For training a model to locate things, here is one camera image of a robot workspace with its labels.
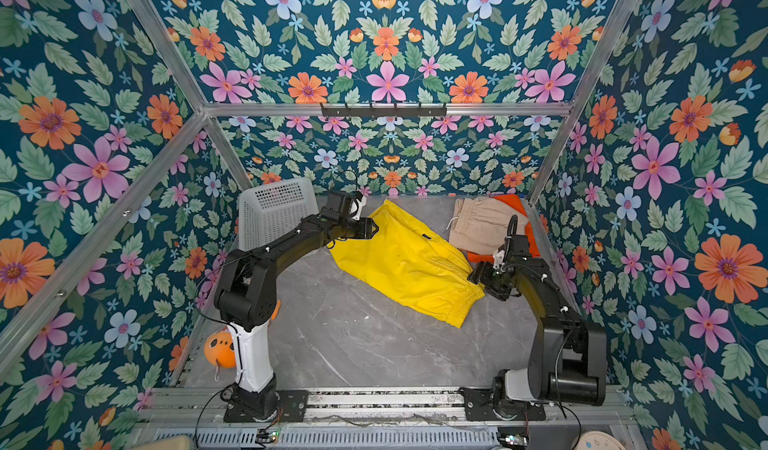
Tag yellow shorts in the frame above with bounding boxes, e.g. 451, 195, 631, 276
330, 200, 485, 328

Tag beige shorts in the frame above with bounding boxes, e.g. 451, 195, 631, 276
447, 195, 530, 256

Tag orange shorts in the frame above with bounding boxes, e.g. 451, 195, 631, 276
465, 193, 542, 265

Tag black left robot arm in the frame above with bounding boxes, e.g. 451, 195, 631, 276
214, 191, 379, 422

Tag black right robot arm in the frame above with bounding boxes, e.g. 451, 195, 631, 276
468, 215, 607, 419

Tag white plastic laundry basket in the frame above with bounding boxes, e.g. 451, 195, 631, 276
237, 177, 318, 251

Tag white round device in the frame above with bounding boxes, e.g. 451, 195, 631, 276
571, 431, 626, 450

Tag orange fish plush toy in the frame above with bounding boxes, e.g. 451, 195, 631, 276
203, 330, 236, 369

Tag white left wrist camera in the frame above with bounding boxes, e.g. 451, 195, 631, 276
349, 191, 367, 220

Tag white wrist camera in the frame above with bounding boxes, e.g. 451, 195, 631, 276
492, 249, 505, 270
349, 191, 367, 220

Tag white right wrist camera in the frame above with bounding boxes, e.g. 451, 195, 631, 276
492, 249, 505, 270

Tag black hook rail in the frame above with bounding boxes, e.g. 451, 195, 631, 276
320, 104, 448, 118

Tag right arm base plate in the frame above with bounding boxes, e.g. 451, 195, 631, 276
458, 387, 546, 423

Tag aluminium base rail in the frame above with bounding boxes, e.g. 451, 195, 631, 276
128, 387, 646, 449

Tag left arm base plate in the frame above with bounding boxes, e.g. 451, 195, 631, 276
223, 387, 309, 423

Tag aluminium frame post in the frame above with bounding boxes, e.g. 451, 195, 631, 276
126, 0, 252, 190

